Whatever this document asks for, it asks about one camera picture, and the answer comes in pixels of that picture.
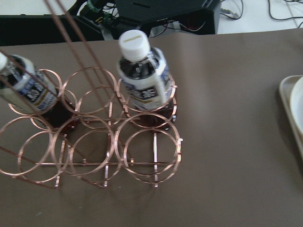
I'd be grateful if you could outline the tea bottle back rack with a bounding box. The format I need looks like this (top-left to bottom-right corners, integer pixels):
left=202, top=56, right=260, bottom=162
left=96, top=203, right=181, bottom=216
left=117, top=30, right=176, bottom=130

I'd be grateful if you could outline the tea bottle rack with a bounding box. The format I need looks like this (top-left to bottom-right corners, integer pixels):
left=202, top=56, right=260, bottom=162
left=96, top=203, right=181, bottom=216
left=117, top=30, right=176, bottom=130
left=0, top=54, right=72, bottom=128

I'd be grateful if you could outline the tea bottle front rack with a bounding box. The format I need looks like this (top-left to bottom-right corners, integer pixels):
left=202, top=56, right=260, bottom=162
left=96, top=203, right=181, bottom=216
left=0, top=54, right=72, bottom=128

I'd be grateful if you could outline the beige serving tray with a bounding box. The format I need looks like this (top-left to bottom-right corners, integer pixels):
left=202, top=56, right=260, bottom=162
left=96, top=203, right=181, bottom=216
left=279, top=75, right=303, bottom=162

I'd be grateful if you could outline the white round plate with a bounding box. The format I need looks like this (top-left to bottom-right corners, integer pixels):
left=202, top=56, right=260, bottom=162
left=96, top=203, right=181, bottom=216
left=290, top=76, right=303, bottom=136

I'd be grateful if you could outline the copper wire bottle rack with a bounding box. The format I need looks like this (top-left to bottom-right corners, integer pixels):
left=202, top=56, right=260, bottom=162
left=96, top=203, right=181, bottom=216
left=0, top=14, right=182, bottom=188

